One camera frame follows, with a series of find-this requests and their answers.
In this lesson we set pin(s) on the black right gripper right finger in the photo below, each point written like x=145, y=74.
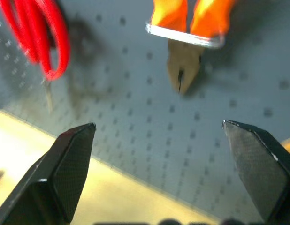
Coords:
x=260, y=168

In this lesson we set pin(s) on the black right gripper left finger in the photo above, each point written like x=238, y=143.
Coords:
x=53, y=178

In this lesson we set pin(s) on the clear acrylic tool holder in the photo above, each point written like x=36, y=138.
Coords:
x=185, y=36

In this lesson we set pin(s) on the grey pegboard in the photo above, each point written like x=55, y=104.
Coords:
x=159, y=112

